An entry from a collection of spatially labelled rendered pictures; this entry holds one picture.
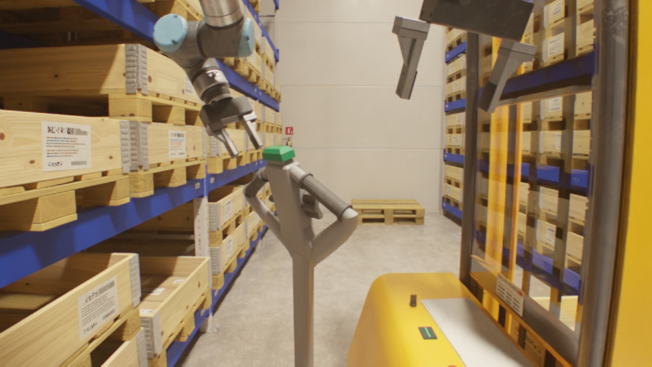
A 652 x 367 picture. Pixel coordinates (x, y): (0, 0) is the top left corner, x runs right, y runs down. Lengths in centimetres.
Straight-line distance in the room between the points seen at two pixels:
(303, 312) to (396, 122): 587
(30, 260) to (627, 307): 150
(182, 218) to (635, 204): 256
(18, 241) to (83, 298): 29
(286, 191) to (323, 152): 569
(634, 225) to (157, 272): 254
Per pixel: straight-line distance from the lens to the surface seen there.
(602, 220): 82
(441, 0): 46
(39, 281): 193
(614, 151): 80
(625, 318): 91
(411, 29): 46
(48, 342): 131
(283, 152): 76
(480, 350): 105
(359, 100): 653
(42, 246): 133
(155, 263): 268
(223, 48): 85
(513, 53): 53
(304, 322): 94
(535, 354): 151
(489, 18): 49
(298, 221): 80
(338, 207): 68
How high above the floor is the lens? 145
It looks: 4 degrees down
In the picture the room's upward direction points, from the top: straight up
